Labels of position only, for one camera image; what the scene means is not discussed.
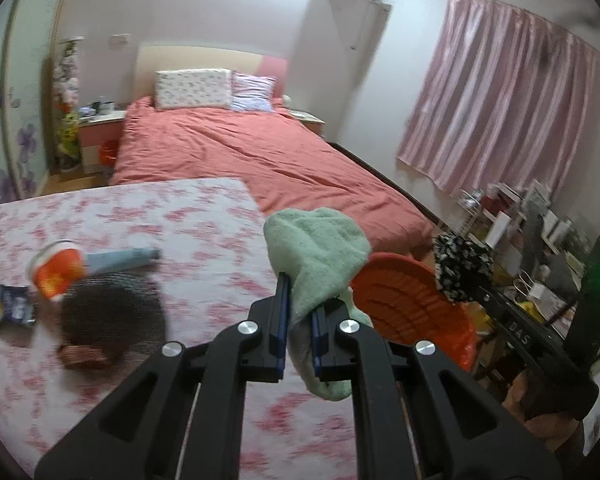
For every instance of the floral pillow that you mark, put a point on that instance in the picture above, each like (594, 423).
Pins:
(192, 89)

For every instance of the orange plastic basket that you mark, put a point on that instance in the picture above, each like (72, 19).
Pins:
(410, 305)

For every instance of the brown striped wrapper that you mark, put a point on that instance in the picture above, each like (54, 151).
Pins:
(82, 356)

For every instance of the pink nightstand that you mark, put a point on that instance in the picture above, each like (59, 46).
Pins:
(307, 121)
(92, 135)

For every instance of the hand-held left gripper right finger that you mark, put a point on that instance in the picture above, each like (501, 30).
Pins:
(316, 345)

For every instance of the black mesh cloth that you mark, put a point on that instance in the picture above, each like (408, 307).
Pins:
(115, 315)

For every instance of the coral duvet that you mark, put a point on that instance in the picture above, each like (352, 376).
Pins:
(260, 155)

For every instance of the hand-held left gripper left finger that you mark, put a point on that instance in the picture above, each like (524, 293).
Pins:
(282, 330)

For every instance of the small orange bin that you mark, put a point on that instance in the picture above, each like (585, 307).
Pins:
(108, 152)

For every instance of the yellow plush toy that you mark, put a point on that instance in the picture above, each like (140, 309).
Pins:
(67, 132)

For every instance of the glass door wardrobe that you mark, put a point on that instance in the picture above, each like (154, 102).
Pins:
(10, 110)

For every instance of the white mug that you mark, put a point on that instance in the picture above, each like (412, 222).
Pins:
(105, 106)

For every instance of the dark blue snack packet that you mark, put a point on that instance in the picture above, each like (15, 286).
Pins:
(10, 306)

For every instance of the hanging plush toys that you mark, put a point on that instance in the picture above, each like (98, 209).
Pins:
(66, 75)

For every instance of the green towel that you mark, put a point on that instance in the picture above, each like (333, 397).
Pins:
(315, 255)

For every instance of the person's right hand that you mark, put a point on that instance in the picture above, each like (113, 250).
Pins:
(550, 430)

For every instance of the pink curtain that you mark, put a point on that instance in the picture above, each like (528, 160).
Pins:
(495, 95)

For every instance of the orange instant noodle cup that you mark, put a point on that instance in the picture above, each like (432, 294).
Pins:
(55, 272)

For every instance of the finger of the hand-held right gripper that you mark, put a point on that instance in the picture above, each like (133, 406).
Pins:
(492, 302)

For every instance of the black floral cloth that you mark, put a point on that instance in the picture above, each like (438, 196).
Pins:
(462, 272)

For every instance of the striped pillow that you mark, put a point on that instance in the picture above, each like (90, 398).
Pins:
(252, 92)

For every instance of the cream pink bed headboard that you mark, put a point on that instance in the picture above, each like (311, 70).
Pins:
(205, 57)

